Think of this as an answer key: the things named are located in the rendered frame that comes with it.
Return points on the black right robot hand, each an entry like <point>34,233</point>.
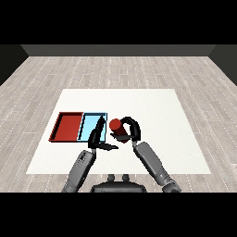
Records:
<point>133,127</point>

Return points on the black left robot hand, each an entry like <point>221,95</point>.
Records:
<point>96,137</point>

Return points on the red can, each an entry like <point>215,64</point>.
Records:
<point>116,124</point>

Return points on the light blue open box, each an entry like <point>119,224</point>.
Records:
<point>89,123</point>

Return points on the red open box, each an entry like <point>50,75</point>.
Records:
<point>68,126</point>

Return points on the dark grey robot body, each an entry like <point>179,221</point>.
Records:
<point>118,185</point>

